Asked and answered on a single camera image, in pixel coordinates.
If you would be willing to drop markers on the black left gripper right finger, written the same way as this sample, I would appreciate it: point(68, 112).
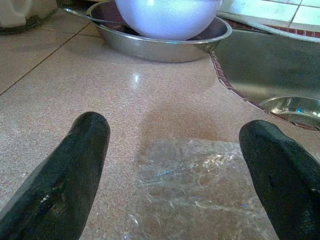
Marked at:
point(287, 180)

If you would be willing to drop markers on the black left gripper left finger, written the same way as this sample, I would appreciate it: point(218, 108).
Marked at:
point(62, 175)

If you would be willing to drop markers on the large purple plastic bowl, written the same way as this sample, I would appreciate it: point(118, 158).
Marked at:
point(167, 17)

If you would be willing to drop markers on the stainless steel kitchen sink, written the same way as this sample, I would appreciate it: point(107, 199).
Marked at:
point(262, 67)

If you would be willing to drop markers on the stainless steel bowl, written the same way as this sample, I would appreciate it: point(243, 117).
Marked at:
point(295, 107)

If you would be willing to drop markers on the clear bubble wrap sheet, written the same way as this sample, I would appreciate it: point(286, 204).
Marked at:
point(187, 187)

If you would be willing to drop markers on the round stainless steel plate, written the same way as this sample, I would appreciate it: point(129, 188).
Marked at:
point(150, 50)

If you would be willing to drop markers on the glass blender jar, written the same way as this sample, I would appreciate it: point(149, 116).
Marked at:
point(22, 12)

